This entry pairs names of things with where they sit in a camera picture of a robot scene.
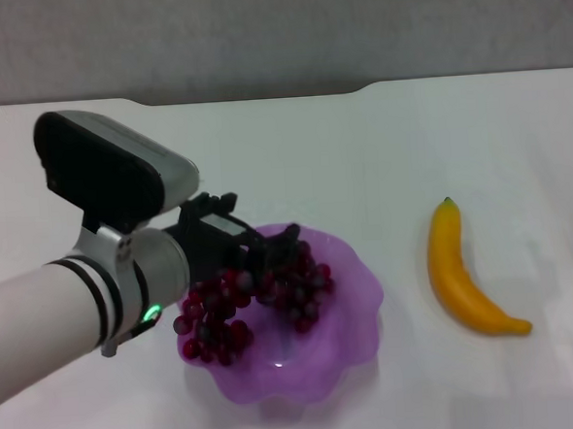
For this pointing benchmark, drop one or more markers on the yellow banana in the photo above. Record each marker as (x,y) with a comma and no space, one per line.
(453,272)

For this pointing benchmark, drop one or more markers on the purple wavy-edged plate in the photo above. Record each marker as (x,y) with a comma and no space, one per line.
(319,348)

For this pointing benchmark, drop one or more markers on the dark red grape bunch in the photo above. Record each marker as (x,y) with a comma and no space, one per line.
(215,321)

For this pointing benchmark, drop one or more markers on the left wrist camera housing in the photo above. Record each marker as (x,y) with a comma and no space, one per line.
(113,167)

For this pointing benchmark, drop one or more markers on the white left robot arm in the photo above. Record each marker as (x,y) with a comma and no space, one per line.
(54,316)

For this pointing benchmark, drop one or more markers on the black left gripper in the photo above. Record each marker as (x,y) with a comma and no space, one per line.
(210,238)

